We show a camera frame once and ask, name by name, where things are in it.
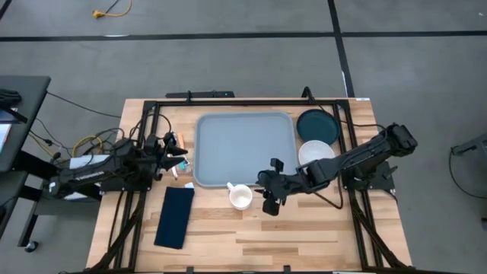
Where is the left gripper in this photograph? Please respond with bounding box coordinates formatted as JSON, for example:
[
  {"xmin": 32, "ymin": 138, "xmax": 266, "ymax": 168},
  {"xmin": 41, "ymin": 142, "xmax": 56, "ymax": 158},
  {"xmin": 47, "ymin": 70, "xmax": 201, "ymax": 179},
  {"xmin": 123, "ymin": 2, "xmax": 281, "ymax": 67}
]
[{"xmin": 143, "ymin": 132, "xmax": 189, "ymax": 182}]

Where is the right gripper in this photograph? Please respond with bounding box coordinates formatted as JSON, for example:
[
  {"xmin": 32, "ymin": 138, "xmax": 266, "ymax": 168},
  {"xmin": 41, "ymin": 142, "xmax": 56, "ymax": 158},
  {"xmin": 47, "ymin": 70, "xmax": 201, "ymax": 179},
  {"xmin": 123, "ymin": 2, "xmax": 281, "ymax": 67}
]
[{"xmin": 253, "ymin": 158, "xmax": 304, "ymax": 217}]

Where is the white mug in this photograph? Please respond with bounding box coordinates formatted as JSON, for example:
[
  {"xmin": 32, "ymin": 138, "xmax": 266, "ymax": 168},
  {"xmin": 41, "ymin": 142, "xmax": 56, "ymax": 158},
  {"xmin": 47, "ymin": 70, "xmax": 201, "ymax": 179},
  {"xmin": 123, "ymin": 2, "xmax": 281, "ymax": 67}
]
[{"xmin": 226, "ymin": 181, "xmax": 253, "ymax": 211}]

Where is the white ribbed bowl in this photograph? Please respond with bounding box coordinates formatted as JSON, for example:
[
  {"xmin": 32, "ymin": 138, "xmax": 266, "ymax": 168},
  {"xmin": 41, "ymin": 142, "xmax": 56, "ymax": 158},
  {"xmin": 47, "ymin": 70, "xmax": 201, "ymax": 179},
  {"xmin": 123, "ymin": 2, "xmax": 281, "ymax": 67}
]
[{"xmin": 298, "ymin": 139, "xmax": 336, "ymax": 166}]

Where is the navy cloth napkin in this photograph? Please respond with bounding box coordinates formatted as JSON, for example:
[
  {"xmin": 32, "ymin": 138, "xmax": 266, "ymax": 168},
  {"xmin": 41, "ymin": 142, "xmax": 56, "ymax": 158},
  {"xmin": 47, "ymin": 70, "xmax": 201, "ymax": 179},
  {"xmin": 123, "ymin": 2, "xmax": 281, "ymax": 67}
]
[{"xmin": 153, "ymin": 181, "xmax": 196, "ymax": 250}]

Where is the dark teal plate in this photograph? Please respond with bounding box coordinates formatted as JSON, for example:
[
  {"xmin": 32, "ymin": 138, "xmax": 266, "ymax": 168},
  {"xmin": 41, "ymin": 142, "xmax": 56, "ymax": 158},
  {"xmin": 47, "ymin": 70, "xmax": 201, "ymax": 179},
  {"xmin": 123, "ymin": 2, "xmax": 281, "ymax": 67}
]
[{"xmin": 296, "ymin": 109, "xmax": 341, "ymax": 146}]

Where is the grey plastic tray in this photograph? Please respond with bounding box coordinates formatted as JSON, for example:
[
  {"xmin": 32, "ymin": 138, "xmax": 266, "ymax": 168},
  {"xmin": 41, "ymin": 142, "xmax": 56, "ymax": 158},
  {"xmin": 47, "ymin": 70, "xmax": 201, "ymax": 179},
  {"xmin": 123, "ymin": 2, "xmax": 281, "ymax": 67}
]
[{"xmin": 193, "ymin": 110, "xmax": 301, "ymax": 188}]

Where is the black power strip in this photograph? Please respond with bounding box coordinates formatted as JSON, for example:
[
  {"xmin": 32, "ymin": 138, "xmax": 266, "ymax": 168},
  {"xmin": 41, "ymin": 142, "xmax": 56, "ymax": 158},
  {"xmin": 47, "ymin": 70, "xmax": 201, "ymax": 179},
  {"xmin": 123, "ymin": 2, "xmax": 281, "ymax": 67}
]
[{"xmin": 164, "ymin": 90, "xmax": 236, "ymax": 99}]

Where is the white cardboard box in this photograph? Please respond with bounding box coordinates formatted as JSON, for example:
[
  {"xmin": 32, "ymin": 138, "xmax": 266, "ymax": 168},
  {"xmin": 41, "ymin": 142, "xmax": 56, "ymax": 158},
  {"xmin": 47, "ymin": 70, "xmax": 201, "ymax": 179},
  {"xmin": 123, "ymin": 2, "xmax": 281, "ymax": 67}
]
[{"xmin": 62, "ymin": 154, "xmax": 111, "ymax": 201}]

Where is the black desk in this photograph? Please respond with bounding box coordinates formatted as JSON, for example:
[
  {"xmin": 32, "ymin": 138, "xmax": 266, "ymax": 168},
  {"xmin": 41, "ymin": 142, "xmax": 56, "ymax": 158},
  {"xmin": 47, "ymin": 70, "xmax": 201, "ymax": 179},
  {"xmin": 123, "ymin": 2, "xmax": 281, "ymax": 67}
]
[{"xmin": 0, "ymin": 75, "xmax": 52, "ymax": 174}]

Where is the white paper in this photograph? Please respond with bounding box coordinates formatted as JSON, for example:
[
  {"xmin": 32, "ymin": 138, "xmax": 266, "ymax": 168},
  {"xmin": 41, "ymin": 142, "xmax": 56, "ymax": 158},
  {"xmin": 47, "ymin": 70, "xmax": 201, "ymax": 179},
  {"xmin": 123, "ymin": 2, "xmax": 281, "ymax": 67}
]
[{"xmin": 0, "ymin": 123, "xmax": 12, "ymax": 153}]

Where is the black bundle on desk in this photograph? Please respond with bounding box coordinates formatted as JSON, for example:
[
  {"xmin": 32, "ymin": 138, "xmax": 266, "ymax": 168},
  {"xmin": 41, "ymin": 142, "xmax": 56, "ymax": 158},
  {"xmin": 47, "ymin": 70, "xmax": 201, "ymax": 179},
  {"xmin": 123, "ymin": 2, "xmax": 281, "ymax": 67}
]
[{"xmin": 0, "ymin": 88, "xmax": 23, "ymax": 110}]

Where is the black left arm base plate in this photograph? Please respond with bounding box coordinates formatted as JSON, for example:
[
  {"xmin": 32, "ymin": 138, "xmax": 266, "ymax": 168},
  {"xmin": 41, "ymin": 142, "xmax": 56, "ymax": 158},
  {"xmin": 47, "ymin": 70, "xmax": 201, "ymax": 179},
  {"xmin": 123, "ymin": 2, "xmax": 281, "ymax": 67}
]
[{"xmin": 99, "ymin": 173, "xmax": 152, "ymax": 193}]

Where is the black aluminium table frame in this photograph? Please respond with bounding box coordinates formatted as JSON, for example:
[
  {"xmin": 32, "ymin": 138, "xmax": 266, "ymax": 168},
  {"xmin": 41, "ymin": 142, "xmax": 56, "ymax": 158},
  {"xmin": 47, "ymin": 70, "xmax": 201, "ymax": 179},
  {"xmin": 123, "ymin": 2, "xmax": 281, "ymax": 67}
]
[{"xmin": 86, "ymin": 97, "xmax": 414, "ymax": 274}]

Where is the yellow coiled cable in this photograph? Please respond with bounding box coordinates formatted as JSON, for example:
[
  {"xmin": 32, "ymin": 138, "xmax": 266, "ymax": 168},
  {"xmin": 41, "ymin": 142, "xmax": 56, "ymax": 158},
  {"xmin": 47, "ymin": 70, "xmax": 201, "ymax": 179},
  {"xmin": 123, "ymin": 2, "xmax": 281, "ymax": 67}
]
[{"xmin": 72, "ymin": 135, "xmax": 104, "ymax": 158}]

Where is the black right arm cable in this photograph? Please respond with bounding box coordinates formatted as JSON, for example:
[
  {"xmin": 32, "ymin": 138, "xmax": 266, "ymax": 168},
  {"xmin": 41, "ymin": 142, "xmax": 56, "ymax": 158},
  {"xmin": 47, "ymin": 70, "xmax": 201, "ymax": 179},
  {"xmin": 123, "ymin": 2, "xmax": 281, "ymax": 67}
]
[{"xmin": 301, "ymin": 86, "xmax": 385, "ymax": 129}]

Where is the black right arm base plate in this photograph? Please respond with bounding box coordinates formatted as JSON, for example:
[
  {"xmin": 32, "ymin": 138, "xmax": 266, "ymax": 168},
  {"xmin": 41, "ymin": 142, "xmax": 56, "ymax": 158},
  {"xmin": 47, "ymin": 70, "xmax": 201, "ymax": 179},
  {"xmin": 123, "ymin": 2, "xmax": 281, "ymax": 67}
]
[{"xmin": 340, "ymin": 160, "xmax": 396, "ymax": 191}]

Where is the black cable with plug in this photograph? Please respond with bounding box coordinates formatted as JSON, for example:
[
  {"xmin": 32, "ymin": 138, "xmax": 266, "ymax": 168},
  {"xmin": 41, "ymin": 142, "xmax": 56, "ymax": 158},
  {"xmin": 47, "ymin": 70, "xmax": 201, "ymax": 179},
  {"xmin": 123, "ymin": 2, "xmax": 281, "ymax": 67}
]
[{"xmin": 28, "ymin": 117, "xmax": 126, "ymax": 161}]

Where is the black desk leg frame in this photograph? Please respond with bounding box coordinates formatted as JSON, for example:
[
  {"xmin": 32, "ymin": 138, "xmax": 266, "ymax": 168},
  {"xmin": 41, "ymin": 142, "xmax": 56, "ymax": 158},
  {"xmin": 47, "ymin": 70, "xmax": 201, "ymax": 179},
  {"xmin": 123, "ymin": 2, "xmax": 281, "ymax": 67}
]
[{"xmin": 11, "ymin": 150, "xmax": 103, "ymax": 248}]

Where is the yellow floor cable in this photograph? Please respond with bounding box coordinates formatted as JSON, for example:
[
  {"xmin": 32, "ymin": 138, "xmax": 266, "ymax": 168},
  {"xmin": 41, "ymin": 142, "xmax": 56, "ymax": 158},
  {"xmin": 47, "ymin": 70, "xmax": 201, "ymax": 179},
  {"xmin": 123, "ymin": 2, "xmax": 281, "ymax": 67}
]
[{"xmin": 92, "ymin": 0, "xmax": 133, "ymax": 19}]

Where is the black looped floor cable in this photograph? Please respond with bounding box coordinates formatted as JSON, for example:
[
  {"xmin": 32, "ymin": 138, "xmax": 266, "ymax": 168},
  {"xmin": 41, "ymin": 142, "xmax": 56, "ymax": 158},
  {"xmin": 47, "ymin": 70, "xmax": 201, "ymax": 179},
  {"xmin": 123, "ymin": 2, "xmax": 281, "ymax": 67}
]
[{"xmin": 447, "ymin": 146, "xmax": 487, "ymax": 199}]

